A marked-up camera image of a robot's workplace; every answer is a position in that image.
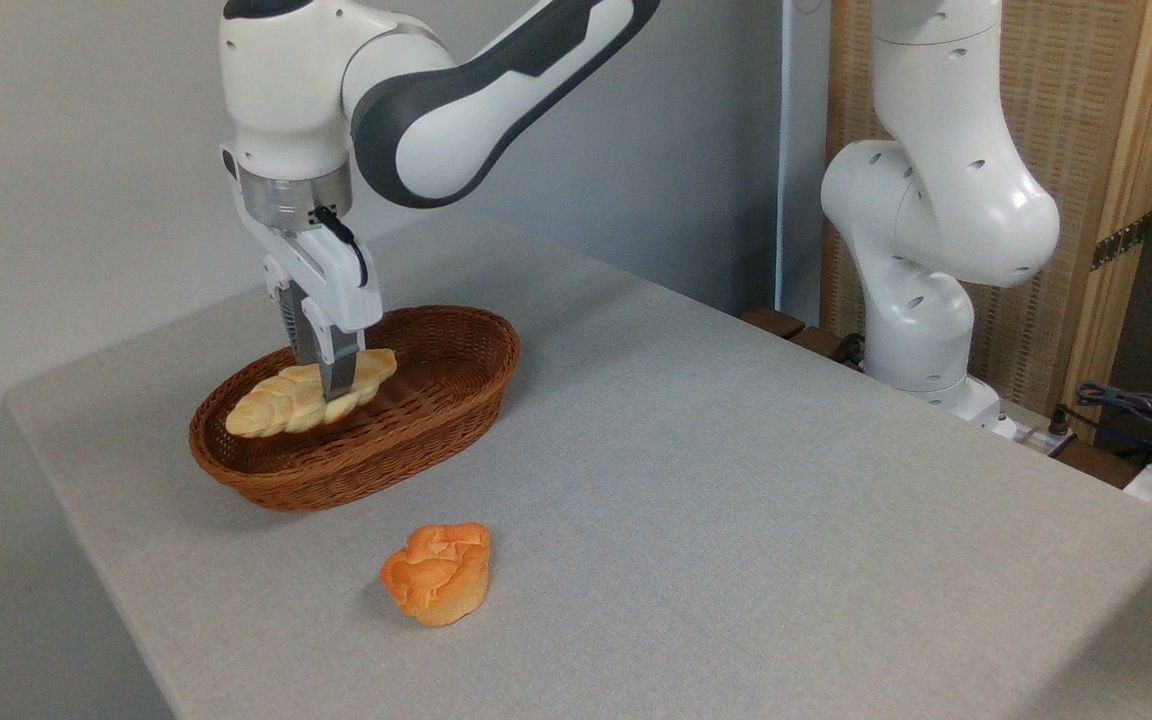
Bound long pale braided bread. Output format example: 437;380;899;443
225;347;400;439

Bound dark metal screen hinge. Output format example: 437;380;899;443
1091;212;1152;272

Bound woven wood-framed screen panel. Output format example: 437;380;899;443
822;0;1152;441

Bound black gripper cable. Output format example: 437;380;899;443
311;204;371;290

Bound grey tablecloth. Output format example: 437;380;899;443
4;212;1152;720

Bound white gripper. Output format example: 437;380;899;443
236;200;385;402

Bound white vertical wall trim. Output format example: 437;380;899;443
774;0;799;313

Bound brown oval wicker basket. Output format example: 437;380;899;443
188;305;523;513

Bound round orange bread bun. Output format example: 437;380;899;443
380;522;493;628

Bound tangled dark cables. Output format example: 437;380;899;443
1058;380;1152;473

